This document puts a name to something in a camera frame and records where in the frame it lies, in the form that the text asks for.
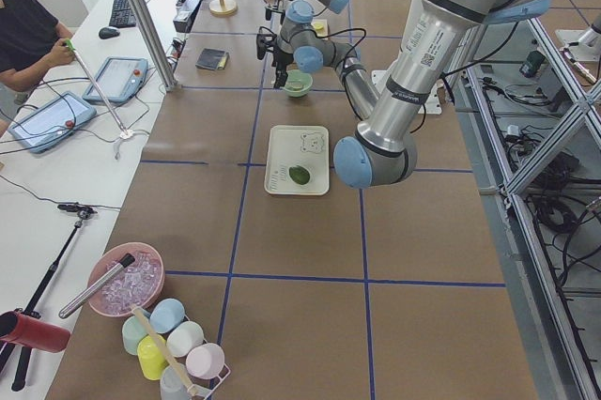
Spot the grey yellow folded cloth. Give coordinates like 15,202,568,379
195,48,229,71

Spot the aluminium frame post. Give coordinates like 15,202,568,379
129,0,177,92

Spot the pink bowl with ice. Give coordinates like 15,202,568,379
88,242,165,318

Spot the seated person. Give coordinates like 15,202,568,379
0,0,76,138

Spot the yellow cup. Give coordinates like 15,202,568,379
137,335,168,381

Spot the grey cup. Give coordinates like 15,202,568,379
160,365,191,400

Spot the steel muddler rod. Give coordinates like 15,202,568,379
58,253,135,319

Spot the mint green bowl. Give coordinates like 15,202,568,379
282,69,313,98

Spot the far teach pendant tablet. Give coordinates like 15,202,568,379
95,56,149,104

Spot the white cup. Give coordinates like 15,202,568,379
166,320,205,358

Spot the cream bear serving tray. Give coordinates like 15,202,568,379
264,125,330,195

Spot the blue cup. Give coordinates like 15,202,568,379
149,298,185,334

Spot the black keyboard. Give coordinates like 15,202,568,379
109,0,136,28

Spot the pink cup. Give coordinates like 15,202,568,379
186,343,225,379

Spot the green avocado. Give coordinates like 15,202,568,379
288,165,311,185

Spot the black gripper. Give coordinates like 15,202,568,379
272,38,294,88

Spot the black selfie stick tripod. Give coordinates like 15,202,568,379
1,203,97,392

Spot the wooden mug tree stand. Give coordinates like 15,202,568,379
208,0,238,18

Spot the black computer mouse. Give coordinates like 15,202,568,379
98,26,120,39

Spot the mint cup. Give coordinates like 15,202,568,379
121,315,147,356

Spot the cream plastic spoon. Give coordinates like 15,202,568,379
285,82,304,91

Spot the near teach pendant tablet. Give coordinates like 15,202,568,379
8,91,97,153

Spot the teach pendant tablet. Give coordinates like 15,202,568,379
8,91,97,153
95,56,149,104

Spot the red cylinder bottle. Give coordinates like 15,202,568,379
1,311,70,353

